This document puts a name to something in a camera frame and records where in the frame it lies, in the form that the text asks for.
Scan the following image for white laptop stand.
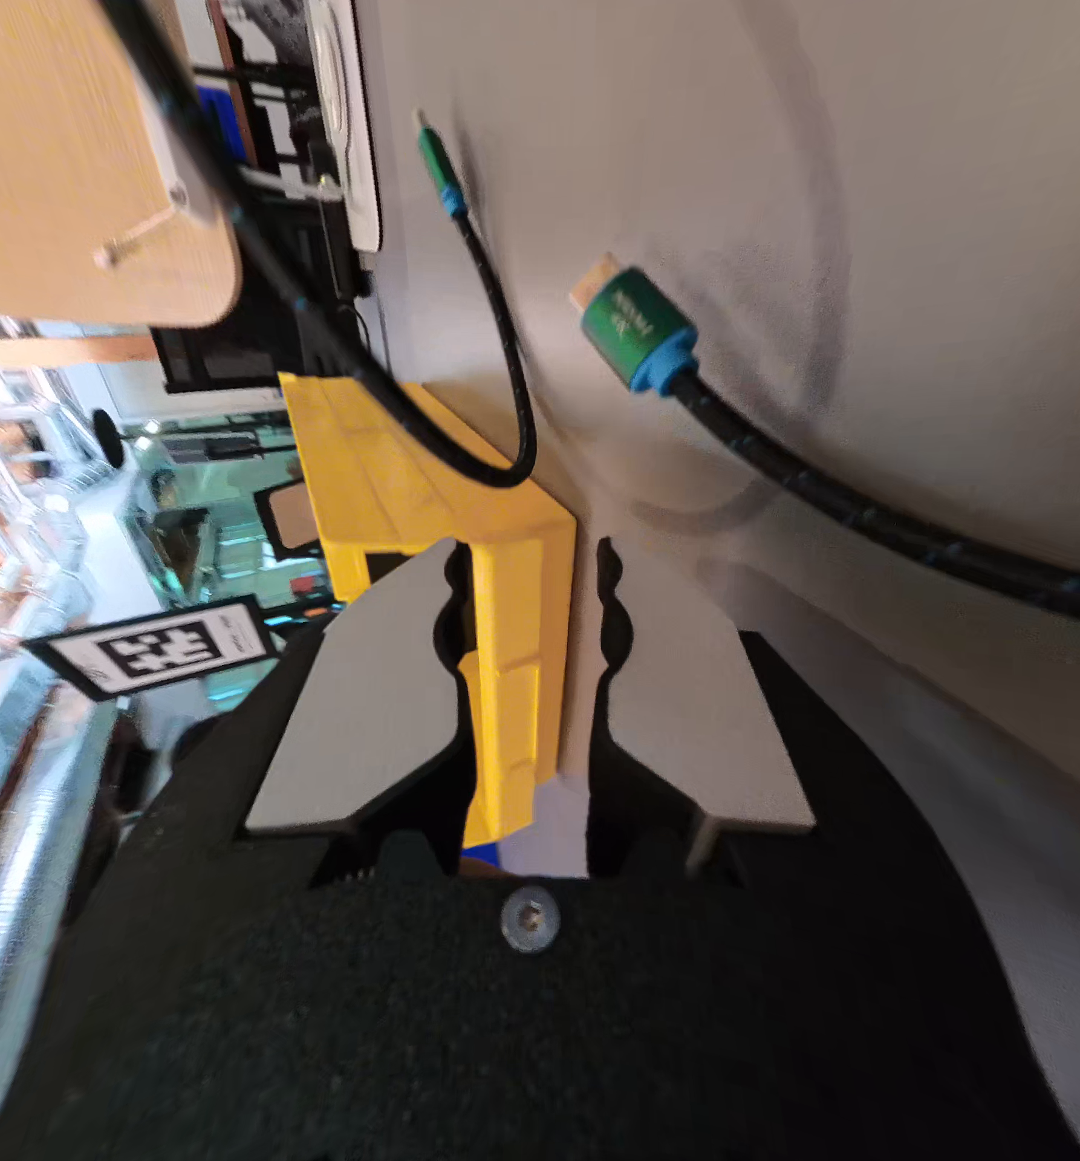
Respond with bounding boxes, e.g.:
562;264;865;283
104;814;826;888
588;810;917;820
0;0;387;328

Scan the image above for yellow plastic bin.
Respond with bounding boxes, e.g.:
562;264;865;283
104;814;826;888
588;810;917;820
278;371;579;849

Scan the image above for silver ventilation duct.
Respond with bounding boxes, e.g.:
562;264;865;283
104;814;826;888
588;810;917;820
0;698;133;1117

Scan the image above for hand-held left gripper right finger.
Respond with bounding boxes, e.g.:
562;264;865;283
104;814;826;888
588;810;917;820
594;534;818;879

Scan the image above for braided hdmi cable green plugs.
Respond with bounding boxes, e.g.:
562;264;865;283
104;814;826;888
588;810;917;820
104;0;1080;631

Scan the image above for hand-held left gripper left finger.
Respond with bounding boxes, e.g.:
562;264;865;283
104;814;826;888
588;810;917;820
243;537;469;834

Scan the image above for black framed marker sign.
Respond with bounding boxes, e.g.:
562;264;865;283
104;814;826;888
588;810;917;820
21;594;281;704

